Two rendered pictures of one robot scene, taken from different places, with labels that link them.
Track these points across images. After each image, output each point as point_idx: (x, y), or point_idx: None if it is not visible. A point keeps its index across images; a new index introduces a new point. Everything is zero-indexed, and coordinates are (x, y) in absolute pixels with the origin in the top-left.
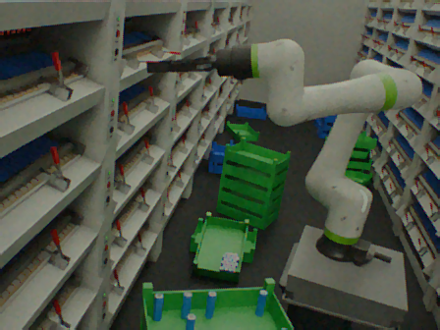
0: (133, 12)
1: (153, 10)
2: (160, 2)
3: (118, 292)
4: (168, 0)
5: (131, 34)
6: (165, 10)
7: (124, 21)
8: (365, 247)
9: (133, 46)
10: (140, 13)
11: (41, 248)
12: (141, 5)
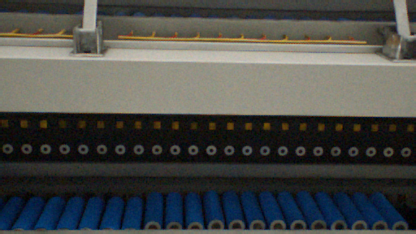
0: (1, 97)
1: (237, 99)
2: (288, 71)
3: None
4: (397, 65)
5: (380, 201)
6: (405, 106)
7: (405, 161)
8: None
9: (257, 229)
10: (93, 105)
11: None
12: (67, 76)
